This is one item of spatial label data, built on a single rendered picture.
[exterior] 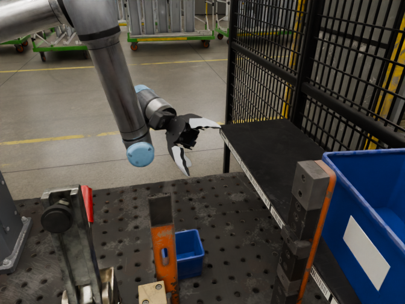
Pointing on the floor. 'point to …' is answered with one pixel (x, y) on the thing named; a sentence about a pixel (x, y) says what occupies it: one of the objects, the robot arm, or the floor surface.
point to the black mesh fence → (314, 20)
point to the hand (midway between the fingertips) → (203, 152)
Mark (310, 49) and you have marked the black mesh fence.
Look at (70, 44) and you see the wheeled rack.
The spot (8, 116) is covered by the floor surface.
